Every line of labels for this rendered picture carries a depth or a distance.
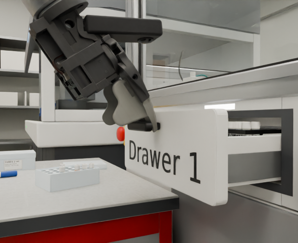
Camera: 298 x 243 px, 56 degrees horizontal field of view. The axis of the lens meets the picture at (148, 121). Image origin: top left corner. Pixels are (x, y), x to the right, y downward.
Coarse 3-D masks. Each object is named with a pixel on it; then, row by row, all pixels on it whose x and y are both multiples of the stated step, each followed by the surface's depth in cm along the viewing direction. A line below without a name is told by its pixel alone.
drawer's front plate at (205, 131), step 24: (168, 120) 40; (192, 120) 35; (216, 120) 31; (144, 144) 48; (168, 144) 40; (192, 144) 35; (216, 144) 31; (144, 168) 48; (168, 168) 41; (192, 168) 35; (216, 168) 31; (192, 192) 35; (216, 192) 31
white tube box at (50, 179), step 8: (48, 168) 68; (56, 168) 69; (72, 168) 69; (80, 168) 69; (88, 168) 69; (96, 168) 67; (40, 176) 63; (48, 176) 60; (56, 176) 61; (64, 176) 62; (72, 176) 63; (80, 176) 64; (88, 176) 66; (96, 176) 67; (40, 184) 63; (48, 184) 60; (56, 184) 61; (64, 184) 62; (72, 184) 63; (80, 184) 65; (88, 184) 66
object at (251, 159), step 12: (228, 144) 34; (240, 144) 35; (252, 144) 36; (264, 144) 37; (276, 144) 38; (228, 156) 34; (240, 156) 35; (252, 156) 35; (264, 156) 36; (276, 156) 37; (228, 168) 34; (240, 168) 35; (252, 168) 35; (264, 168) 36; (276, 168) 37; (228, 180) 34; (240, 180) 35; (252, 180) 36; (264, 180) 37; (276, 180) 38
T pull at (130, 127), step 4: (128, 124) 45; (132, 124) 43; (136, 124) 42; (140, 124) 41; (144, 124) 39; (148, 124) 39; (152, 124) 40; (128, 128) 45; (132, 128) 44; (136, 128) 42; (140, 128) 41; (144, 128) 39; (148, 128) 39; (152, 128) 40
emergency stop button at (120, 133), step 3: (117, 129) 76; (120, 129) 75; (123, 129) 75; (117, 132) 76; (120, 132) 75; (123, 132) 75; (117, 135) 76; (120, 135) 75; (123, 135) 75; (117, 138) 76; (120, 138) 75; (123, 138) 75
